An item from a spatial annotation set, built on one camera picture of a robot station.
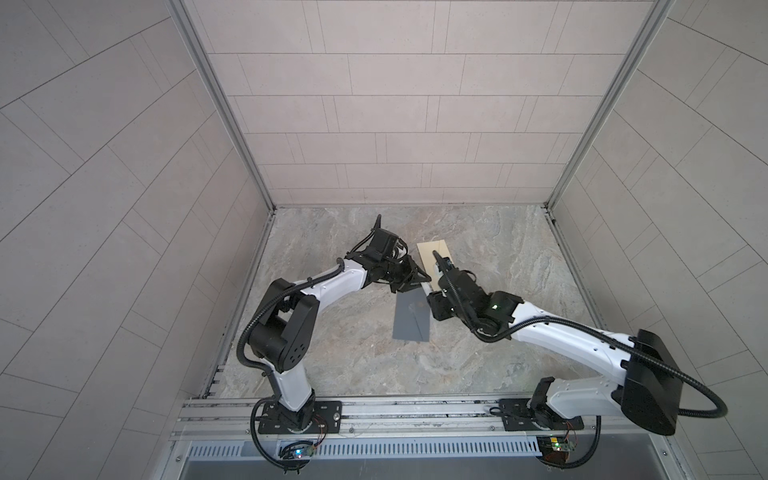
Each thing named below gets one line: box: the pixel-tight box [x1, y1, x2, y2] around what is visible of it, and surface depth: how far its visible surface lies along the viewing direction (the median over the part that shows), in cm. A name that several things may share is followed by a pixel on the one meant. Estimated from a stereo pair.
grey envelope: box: [392, 287, 430, 342], surface depth 88 cm
